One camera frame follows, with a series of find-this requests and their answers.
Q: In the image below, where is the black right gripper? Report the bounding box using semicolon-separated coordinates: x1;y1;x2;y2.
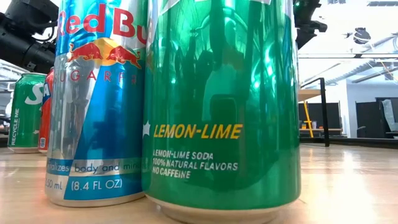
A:
293;0;328;50

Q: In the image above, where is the green Sprite soda can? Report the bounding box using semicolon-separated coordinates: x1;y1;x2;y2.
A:
141;0;302;224
7;73;47;154

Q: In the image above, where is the blue silver Red Bull can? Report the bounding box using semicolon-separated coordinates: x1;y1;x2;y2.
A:
45;0;149;208

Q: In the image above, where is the orange Fanta soda can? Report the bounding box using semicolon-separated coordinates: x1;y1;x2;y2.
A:
37;67;55;154

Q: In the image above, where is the wooden shelf with black legs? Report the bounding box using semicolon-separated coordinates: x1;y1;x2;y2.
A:
297;77;331;147

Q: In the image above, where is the black hanging ceiling device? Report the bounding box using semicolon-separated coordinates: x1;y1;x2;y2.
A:
353;27;373;45

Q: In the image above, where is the black office partition panel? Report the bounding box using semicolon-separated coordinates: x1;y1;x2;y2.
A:
298;102;342;130

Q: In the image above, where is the wooden background desk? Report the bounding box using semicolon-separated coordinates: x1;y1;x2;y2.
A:
298;128;343;137

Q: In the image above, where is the black office cabinet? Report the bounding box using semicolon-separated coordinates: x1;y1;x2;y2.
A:
356;97;398;139

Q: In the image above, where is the grey plastic cover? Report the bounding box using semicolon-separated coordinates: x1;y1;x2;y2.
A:
381;99;398;132

